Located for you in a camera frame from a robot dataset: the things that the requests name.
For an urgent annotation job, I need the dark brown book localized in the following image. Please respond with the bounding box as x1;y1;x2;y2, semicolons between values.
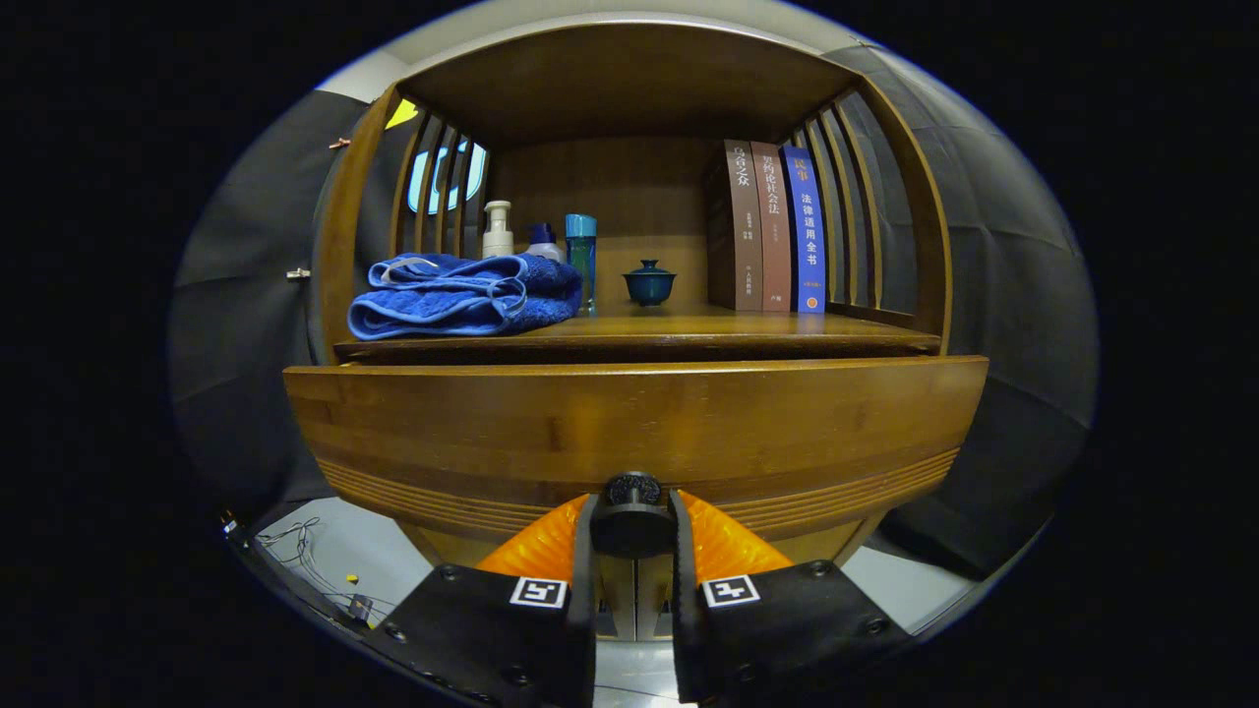
706;139;765;313

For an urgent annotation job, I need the reddish brown book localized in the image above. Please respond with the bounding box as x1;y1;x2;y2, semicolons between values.
750;142;794;314

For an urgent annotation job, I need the blue lidded tea bowl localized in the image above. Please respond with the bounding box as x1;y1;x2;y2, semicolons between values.
623;260;678;307

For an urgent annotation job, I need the wooden drawer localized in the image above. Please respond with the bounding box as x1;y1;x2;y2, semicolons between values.
283;356;989;566

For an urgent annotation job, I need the white pump bottle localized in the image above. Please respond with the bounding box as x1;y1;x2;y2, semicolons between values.
481;201;515;260

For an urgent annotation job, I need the teal transparent bottle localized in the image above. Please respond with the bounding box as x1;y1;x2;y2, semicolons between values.
565;214;598;316

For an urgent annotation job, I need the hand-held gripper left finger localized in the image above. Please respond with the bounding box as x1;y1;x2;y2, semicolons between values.
369;494;601;708

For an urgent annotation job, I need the white floor cable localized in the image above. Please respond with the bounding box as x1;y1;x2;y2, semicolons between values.
258;516;330;573

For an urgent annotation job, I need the blue book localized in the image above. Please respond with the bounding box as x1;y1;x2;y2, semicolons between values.
780;146;827;314

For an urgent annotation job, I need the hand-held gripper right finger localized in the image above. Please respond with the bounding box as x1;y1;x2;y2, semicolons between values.
669;490;911;705

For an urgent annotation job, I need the wooden cabinet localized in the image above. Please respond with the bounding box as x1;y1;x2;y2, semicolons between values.
313;22;953;642

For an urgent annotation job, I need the blue folded towel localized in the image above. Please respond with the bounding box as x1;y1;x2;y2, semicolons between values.
347;253;583;341

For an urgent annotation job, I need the black drawer knob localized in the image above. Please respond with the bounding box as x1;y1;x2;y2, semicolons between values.
590;472;678;560

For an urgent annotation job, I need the wooden countertop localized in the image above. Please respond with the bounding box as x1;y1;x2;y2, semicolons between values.
334;300;942;357

